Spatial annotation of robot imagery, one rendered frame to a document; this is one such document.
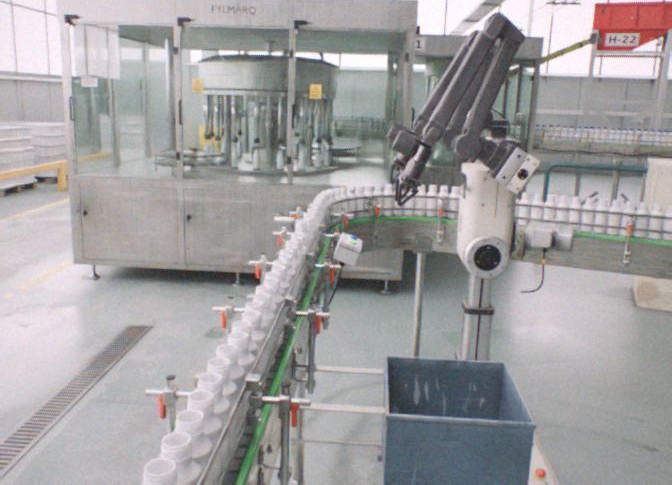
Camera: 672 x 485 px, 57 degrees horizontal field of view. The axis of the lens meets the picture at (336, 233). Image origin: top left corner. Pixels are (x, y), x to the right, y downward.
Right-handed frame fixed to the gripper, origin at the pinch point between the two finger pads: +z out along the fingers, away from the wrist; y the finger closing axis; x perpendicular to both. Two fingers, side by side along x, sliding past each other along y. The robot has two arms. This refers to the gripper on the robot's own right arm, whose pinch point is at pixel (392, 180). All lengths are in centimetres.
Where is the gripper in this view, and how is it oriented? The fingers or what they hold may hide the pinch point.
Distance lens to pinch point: 248.8
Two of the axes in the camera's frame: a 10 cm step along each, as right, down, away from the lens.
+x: 9.0, 4.4, 0.2
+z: -4.4, 8.7, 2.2
